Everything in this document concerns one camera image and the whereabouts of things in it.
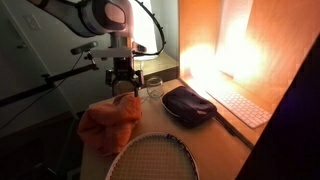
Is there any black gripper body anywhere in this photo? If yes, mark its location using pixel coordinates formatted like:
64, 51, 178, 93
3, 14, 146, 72
105, 56, 145, 89

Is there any orange terry towel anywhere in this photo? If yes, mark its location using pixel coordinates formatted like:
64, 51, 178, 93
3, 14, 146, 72
77, 92, 143, 157

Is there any clear glass jar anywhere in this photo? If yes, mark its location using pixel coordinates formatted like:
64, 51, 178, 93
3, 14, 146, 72
146, 76, 165, 100

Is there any dark zippered pouch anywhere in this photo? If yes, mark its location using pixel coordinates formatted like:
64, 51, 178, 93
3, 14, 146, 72
161, 85, 218, 128

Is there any white keyboard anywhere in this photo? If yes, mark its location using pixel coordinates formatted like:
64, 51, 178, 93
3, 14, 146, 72
206, 88, 273, 130

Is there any white cord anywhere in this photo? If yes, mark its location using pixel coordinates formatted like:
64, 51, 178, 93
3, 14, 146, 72
139, 94, 152, 105

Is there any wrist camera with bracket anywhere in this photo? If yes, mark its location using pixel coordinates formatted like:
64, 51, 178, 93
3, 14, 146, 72
89, 45, 135, 62

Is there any black exterior camera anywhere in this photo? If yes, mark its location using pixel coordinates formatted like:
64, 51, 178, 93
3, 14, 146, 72
70, 40, 100, 56

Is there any black robot cable with clips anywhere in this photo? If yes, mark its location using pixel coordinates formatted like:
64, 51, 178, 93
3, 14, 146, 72
133, 0, 167, 57

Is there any black camera stand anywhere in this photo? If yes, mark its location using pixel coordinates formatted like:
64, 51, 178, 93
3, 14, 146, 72
0, 52, 100, 108

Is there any tennis racket with white frame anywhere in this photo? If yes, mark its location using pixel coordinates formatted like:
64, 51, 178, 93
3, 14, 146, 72
104, 132, 200, 180

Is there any white wall outlet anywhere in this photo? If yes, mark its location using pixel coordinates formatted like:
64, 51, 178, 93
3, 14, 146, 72
23, 14, 42, 31

